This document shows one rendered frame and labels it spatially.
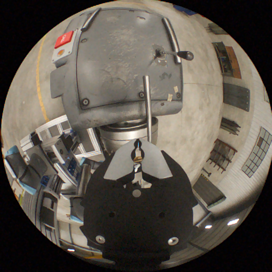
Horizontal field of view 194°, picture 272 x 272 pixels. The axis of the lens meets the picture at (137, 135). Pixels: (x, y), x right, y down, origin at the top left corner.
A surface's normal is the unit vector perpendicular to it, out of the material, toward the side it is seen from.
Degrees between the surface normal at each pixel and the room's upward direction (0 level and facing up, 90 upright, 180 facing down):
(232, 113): 90
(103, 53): 0
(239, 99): 90
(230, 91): 90
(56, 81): 0
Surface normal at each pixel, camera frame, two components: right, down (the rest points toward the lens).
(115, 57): 0.33, 0.41
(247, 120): -0.92, 0.36
